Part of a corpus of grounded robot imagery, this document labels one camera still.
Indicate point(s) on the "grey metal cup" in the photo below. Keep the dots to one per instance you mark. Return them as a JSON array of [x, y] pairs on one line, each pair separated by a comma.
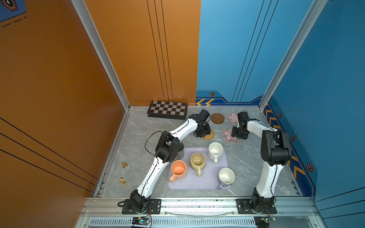
[[180, 153]]

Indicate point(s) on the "orange ceramic mug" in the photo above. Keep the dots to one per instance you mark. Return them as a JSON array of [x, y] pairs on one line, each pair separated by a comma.
[[178, 169]]

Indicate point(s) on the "aluminium frame post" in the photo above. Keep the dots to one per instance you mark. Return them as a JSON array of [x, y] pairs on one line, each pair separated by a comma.
[[94, 36], [308, 22]]

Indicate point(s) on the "tan rattan round coaster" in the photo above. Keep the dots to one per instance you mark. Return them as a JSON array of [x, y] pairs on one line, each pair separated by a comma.
[[209, 136]]

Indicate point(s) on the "green circuit board left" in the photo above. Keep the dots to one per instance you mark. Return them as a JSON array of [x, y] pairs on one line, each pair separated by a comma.
[[140, 221]]

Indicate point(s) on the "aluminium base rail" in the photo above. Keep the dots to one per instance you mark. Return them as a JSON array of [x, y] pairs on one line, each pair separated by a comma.
[[197, 212]]

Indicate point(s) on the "pink flower coaster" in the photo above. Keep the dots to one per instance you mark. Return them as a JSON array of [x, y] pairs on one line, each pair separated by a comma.
[[227, 135], [232, 118]]

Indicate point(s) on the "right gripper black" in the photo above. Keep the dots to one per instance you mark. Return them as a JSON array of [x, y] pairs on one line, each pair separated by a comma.
[[234, 133]]

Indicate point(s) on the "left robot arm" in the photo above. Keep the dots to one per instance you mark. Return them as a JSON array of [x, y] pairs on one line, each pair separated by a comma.
[[166, 152]]

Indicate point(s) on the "aluminium frame post left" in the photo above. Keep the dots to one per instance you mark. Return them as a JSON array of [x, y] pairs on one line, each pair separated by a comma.
[[94, 36]]

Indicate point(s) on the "aluminium frame post right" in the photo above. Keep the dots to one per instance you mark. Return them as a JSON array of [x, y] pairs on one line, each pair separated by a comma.
[[308, 22]]

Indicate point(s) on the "brown wooden round coaster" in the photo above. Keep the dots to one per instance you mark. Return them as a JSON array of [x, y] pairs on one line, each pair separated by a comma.
[[217, 118]]

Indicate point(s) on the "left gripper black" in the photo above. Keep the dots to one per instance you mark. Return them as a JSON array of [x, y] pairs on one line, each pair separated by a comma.
[[207, 131]]

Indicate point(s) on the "lavender plastic tray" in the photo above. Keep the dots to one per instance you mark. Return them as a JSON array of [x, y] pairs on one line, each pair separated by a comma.
[[210, 174]]

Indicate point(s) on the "small gold object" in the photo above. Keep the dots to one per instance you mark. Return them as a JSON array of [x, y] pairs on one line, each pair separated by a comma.
[[124, 165]]

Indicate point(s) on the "folded chessboard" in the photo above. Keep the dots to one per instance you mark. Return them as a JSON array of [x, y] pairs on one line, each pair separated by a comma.
[[170, 110]]

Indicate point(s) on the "yellow ceramic mug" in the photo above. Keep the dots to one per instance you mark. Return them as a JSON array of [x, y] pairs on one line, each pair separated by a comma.
[[197, 163]]

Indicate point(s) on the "white ceramic mug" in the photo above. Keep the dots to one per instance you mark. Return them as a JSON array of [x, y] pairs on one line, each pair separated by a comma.
[[215, 151]]

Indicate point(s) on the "circuit board right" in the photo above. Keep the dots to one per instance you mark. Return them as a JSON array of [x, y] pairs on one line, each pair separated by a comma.
[[263, 222]]

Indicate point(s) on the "small colourful object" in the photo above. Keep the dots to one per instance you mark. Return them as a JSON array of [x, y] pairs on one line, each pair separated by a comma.
[[123, 181]]

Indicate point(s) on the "white lavender mug lower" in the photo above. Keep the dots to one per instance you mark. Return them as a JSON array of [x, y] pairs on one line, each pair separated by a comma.
[[226, 178]]

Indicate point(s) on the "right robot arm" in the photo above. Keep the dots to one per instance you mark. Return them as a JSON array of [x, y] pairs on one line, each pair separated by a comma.
[[275, 152]]

